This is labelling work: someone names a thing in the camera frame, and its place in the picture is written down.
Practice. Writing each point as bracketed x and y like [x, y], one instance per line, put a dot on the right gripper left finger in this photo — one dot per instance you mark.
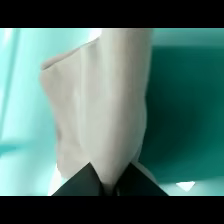
[83, 183]

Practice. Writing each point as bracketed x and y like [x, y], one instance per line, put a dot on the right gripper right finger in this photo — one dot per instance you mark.
[138, 183]

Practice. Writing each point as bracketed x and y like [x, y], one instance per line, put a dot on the beige T-shirt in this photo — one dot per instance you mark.
[100, 106]

